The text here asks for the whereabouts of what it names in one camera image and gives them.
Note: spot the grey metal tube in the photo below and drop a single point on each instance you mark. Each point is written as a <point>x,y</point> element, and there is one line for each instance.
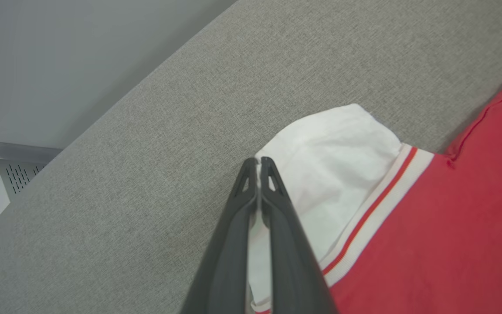
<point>15,151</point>

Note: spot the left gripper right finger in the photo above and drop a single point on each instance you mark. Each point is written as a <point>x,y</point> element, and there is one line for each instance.
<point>292,261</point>

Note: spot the grey fabric sofa cushion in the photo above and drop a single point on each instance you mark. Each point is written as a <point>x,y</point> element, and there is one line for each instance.
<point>146,196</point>

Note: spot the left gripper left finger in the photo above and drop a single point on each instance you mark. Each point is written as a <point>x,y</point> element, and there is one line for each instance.
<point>227,261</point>

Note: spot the red white basketball jersey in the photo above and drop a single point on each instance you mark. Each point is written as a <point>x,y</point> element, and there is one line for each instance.
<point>429,240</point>

